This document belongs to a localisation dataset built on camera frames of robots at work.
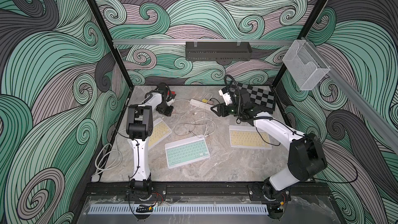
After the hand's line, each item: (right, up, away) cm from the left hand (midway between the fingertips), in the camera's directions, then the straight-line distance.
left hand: (167, 112), depth 103 cm
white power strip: (+23, +5, +3) cm, 24 cm away
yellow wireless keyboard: (-3, -11, -8) cm, 14 cm away
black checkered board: (+67, +10, +6) cm, 68 cm away
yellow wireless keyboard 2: (+52, -14, -11) cm, 55 cm away
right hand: (+31, +5, -18) cm, 36 cm away
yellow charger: (+25, +8, +4) cm, 27 cm away
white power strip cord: (-33, -32, -25) cm, 52 cm away
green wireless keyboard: (+14, -21, -16) cm, 30 cm away
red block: (+1, +14, +15) cm, 20 cm away
